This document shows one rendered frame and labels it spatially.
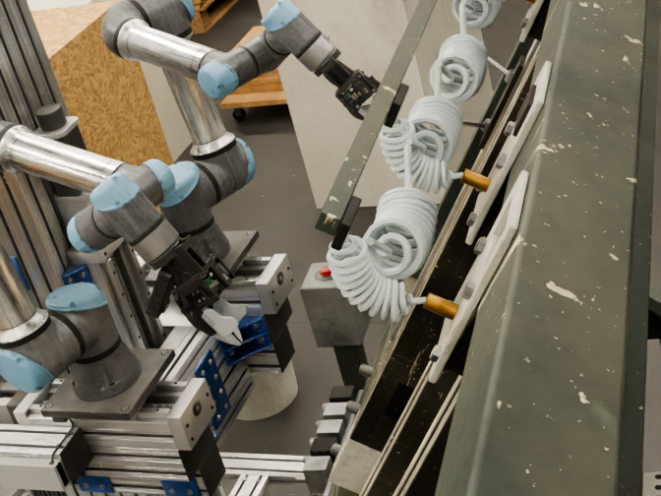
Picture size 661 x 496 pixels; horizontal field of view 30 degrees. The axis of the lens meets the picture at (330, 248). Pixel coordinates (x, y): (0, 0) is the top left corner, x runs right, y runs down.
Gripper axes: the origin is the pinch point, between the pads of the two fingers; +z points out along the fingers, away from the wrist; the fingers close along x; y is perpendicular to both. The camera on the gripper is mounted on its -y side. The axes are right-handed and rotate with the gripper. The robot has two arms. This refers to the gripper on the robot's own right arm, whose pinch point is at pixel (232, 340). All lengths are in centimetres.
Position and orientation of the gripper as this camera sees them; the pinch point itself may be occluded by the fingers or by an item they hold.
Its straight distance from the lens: 217.2
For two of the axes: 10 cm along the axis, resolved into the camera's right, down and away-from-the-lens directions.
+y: 7.0, -4.1, -5.8
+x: 3.3, -5.4, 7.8
